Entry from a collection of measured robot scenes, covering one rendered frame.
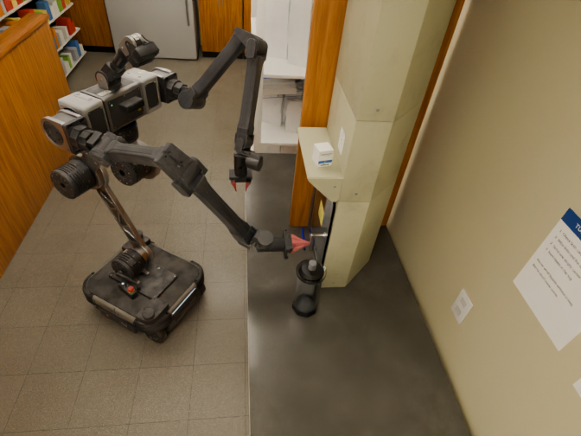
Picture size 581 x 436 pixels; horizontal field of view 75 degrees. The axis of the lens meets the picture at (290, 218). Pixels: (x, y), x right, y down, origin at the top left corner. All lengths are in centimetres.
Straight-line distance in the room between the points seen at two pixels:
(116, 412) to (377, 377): 151
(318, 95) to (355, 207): 44
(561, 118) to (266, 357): 112
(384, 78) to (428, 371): 101
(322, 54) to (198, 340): 185
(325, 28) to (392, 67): 39
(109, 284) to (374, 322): 169
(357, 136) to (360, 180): 17
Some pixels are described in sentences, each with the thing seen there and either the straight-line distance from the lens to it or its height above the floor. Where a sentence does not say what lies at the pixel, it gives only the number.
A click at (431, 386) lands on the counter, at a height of 94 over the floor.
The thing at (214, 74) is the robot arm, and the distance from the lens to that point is 172.
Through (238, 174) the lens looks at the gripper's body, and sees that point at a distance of 171.
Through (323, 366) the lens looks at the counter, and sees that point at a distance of 144.
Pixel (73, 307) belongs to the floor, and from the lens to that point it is 291.
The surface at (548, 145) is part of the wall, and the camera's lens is 115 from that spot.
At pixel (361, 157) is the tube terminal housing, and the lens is 119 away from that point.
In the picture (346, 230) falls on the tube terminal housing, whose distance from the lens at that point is 139.
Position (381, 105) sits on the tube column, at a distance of 112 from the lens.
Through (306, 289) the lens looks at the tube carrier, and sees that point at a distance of 139.
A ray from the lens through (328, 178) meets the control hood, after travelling 122.
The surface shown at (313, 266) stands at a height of 121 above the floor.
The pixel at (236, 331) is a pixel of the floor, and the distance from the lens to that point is 258.
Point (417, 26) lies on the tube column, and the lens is 107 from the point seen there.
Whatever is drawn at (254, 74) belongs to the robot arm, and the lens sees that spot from 163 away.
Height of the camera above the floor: 222
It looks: 42 degrees down
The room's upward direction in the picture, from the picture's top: 6 degrees clockwise
